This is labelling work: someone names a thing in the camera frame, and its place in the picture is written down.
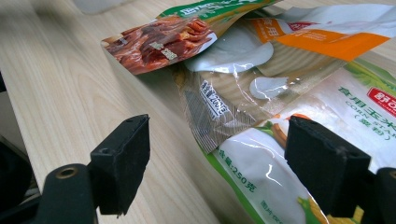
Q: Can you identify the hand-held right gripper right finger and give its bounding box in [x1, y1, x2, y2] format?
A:
[284, 116, 372, 219]

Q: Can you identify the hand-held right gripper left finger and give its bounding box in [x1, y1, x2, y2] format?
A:
[89, 113, 151, 217]

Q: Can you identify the green and white starch packet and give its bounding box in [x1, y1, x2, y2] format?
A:
[202, 59, 396, 224]

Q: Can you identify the green meat snack packet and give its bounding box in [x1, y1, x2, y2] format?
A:
[101, 0, 281, 76]

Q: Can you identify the clear packet with orange label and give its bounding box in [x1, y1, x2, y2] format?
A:
[172, 3, 396, 155]

